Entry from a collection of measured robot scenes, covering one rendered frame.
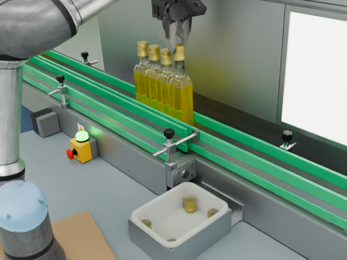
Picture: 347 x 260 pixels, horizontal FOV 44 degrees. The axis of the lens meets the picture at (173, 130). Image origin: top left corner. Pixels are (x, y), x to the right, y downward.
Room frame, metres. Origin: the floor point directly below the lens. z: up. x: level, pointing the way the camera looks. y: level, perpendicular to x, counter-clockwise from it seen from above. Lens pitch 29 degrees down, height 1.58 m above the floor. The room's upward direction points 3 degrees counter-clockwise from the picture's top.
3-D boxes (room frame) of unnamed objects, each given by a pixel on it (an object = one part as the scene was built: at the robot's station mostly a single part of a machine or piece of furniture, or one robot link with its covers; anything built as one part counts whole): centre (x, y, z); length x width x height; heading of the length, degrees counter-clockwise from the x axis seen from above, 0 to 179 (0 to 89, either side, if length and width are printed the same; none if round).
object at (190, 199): (0.99, -0.04, 0.79); 0.04 x 0.04 x 0.04
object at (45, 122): (1.55, 0.51, 0.79); 0.08 x 0.08 x 0.08; 41
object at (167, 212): (0.90, -0.01, 0.80); 0.22 x 0.17 x 0.09; 131
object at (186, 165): (1.07, -0.02, 0.85); 0.09 x 0.04 x 0.07; 131
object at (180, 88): (1.23, -0.03, 0.99); 0.06 x 0.06 x 0.21; 41
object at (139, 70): (1.36, 0.09, 0.99); 0.06 x 0.06 x 0.21; 40
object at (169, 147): (1.06, -0.01, 0.95); 0.17 x 0.03 x 0.12; 131
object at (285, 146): (1.01, -0.31, 0.94); 0.07 x 0.04 x 0.13; 131
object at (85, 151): (1.34, 0.33, 0.79); 0.07 x 0.07 x 0.07; 41
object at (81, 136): (1.34, 0.32, 0.84); 0.04 x 0.04 x 0.03
